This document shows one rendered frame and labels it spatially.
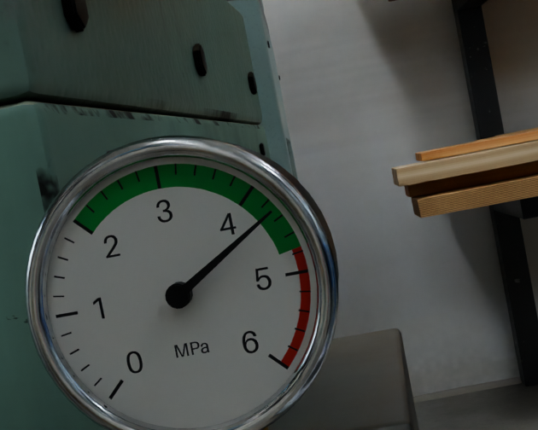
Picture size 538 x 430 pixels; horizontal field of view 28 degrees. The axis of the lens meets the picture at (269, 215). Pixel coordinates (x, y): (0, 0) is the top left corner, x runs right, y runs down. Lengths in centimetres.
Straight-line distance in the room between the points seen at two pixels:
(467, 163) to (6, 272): 200
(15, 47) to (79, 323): 9
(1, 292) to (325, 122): 245
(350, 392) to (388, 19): 249
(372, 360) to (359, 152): 242
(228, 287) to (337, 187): 252
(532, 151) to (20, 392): 204
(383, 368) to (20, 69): 13
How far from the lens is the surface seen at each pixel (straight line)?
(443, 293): 277
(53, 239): 22
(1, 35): 29
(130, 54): 41
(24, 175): 29
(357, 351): 33
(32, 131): 28
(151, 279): 21
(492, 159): 227
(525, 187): 227
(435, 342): 279
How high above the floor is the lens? 68
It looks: 3 degrees down
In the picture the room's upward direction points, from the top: 11 degrees counter-clockwise
